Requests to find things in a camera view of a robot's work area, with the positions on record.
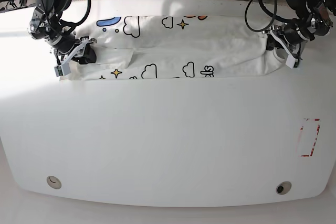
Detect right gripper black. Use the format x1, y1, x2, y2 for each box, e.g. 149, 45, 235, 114
52, 35, 97, 65

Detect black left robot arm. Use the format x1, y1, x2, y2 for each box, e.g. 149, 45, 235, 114
258, 0, 333, 46

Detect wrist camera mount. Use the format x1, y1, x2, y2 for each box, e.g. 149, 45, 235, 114
54, 36, 97, 77
262, 26, 306, 69

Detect table grommet hole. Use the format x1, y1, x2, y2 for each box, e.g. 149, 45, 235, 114
276, 182, 292, 195
46, 176, 62, 189

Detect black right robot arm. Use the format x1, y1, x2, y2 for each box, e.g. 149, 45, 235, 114
28, 0, 97, 65

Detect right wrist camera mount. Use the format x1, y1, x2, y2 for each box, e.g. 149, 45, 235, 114
54, 36, 97, 77

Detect black looping cable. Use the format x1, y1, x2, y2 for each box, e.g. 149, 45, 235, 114
244, 0, 300, 34

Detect red tape rectangle marking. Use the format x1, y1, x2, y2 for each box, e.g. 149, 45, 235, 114
297, 118, 321, 157

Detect right table grommet hole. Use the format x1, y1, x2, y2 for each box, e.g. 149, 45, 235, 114
276, 182, 292, 195

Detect left table grommet hole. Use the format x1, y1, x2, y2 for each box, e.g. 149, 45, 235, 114
46, 176, 62, 189

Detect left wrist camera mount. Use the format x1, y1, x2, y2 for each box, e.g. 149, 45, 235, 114
262, 26, 306, 69

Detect white printed T-shirt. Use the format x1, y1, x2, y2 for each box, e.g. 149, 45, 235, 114
66, 16, 285, 81

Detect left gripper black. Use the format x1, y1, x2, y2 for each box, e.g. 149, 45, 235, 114
266, 23, 307, 51

